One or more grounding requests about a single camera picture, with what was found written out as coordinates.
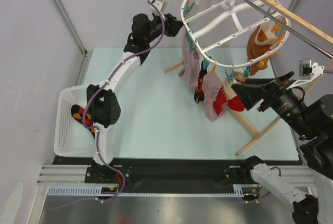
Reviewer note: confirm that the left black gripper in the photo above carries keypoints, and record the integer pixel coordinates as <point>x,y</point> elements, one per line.
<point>171,25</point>

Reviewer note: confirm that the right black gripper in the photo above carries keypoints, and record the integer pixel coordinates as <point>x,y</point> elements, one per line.
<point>267,95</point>

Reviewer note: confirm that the white round clip hanger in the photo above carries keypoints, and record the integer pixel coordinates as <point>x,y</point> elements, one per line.
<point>230,11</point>

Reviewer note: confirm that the black argyle sock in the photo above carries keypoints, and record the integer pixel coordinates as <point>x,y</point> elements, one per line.
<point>199,93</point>
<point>77,115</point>

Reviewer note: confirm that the red beige fox sock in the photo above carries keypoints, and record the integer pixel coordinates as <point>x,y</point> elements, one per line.
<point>233,101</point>

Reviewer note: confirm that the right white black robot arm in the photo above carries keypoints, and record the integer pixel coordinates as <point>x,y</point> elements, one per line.
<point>312,124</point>

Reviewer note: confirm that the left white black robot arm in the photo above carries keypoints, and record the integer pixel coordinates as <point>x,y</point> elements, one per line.
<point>103,109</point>

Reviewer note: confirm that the orange brown hanging sock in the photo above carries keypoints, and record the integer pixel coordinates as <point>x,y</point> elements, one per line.
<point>261,41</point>

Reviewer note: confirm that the mauve hanging sock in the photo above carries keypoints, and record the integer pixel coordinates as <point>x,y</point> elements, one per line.
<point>189,73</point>

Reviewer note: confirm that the metal hanging rod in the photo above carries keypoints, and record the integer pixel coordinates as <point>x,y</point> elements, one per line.
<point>296,19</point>

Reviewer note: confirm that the white plastic laundry basket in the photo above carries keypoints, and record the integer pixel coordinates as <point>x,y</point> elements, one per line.
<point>72,139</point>

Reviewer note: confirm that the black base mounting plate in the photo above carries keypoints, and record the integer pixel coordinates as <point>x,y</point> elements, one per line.
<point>169,176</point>

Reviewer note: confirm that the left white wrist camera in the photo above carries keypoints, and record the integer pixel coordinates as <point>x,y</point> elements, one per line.
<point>157,6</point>

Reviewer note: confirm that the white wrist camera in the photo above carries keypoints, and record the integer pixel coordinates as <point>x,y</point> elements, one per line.
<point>157,6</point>
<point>308,72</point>

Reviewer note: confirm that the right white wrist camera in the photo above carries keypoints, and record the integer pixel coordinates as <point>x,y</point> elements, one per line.
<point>308,72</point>

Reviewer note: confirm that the wooden drying rack frame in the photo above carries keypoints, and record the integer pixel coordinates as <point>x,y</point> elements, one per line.
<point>198,137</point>

